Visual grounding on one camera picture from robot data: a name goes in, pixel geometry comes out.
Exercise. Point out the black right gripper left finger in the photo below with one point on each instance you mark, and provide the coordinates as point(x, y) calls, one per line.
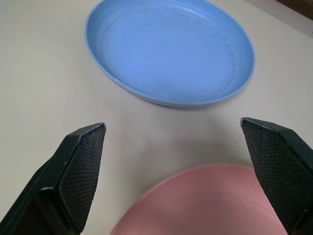
point(73, 178)

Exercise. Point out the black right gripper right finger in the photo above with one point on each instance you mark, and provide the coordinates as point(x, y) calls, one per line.
point(278, 161)

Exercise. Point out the pink round plate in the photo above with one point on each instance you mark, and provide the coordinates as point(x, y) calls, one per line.
point(195, 205)

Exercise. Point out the blue round plate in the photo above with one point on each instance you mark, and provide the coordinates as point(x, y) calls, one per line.
point(171, 51)

